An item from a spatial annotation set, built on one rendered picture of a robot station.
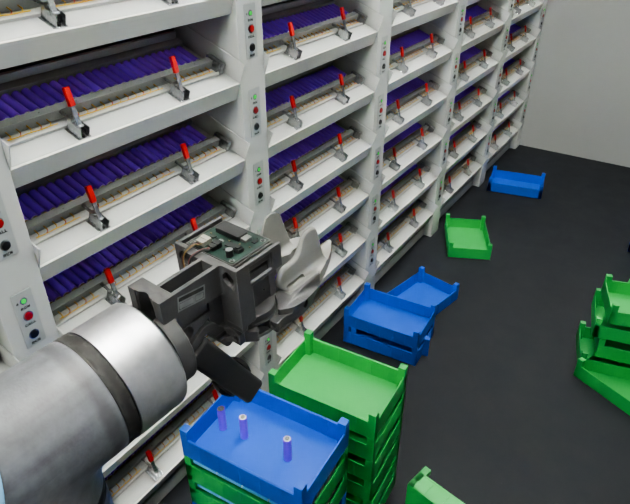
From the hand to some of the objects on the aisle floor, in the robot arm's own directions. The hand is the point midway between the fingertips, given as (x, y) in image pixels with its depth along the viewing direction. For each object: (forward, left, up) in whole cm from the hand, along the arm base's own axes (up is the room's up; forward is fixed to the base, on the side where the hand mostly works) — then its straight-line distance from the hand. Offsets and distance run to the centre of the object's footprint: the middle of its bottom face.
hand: (315, 251), depth 59 cm
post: (+75, +11, -121) cm, 143 cm away
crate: (-5, -49, -124) cm, 134 cm away
